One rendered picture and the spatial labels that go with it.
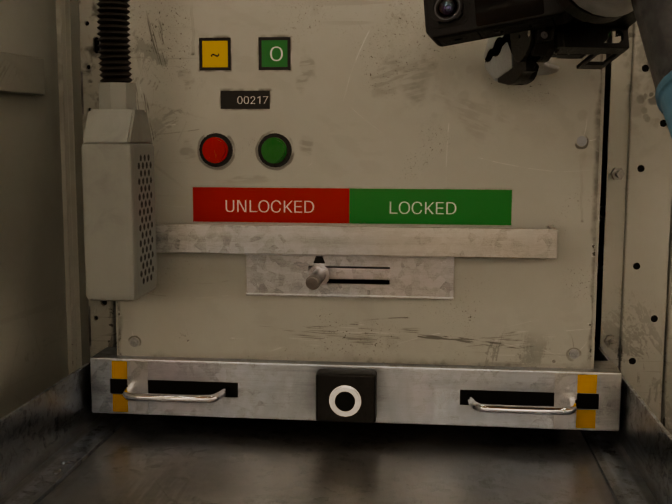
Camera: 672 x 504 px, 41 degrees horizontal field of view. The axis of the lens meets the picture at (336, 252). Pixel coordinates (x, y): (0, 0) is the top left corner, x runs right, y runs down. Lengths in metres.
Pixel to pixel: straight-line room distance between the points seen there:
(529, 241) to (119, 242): 0.38
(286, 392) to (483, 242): 0.25
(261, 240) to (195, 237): 0.07
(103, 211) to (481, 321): 0.38
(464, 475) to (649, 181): 0.41
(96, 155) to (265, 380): 0.28
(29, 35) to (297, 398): 0.50
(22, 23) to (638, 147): 0.69
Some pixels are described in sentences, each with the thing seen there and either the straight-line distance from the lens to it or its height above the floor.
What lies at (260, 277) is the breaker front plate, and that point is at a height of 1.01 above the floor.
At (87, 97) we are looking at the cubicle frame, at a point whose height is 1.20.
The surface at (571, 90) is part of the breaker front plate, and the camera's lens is 0.91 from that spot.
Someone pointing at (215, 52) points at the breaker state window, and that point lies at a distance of 0.93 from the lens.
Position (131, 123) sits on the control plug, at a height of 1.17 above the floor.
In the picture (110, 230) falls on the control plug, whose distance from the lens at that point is 0.84.
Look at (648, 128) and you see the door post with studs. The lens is 1.07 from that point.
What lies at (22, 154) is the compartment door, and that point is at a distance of 1.06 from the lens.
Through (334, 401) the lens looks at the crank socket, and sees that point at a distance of 0.90.
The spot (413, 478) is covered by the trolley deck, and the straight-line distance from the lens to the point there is 0.85.
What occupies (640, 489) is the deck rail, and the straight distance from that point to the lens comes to 0.85.
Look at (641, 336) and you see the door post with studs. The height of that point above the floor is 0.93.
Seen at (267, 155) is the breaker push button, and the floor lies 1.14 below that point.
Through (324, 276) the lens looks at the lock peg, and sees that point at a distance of 0.90.
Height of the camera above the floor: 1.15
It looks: 7 degrees down
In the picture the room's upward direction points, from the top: straight up
